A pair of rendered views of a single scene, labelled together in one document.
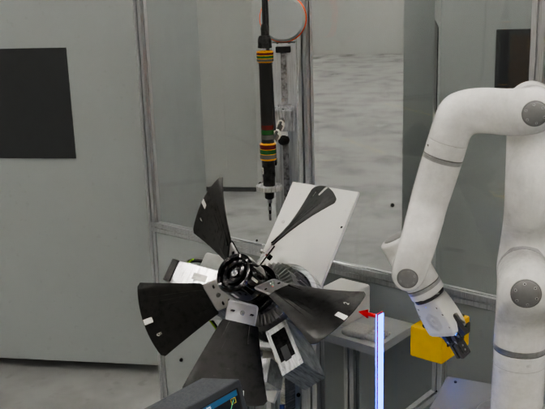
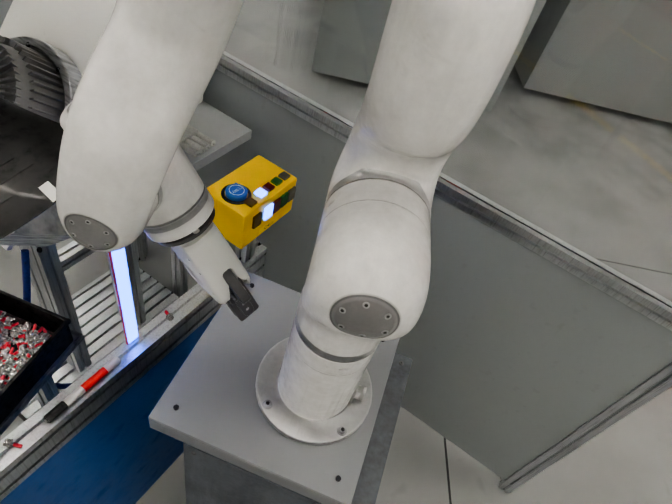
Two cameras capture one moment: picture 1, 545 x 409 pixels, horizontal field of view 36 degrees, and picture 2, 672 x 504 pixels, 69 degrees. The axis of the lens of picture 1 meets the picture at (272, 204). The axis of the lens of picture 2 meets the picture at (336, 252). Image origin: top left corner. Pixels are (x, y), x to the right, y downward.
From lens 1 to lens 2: 1.53 m
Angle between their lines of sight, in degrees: 35
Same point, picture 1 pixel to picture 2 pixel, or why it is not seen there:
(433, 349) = (231, 229)
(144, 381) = not seen: hidden behind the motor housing
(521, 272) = (365, 275)
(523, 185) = (437, 50)
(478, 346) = (317, 172)
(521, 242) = (389, 164)
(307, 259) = (72, 35)
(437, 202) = (182, 40)
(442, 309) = (199, 266)
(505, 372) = (304, 365)
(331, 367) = not seen: hidden behind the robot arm
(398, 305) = (237, 101)
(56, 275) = not seen: outside the picture
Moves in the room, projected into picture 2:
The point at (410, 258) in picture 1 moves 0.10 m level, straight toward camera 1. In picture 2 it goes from (88, 195) to (28, 292)
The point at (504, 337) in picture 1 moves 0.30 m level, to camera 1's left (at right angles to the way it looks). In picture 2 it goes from (312, 327) to (39, 321)
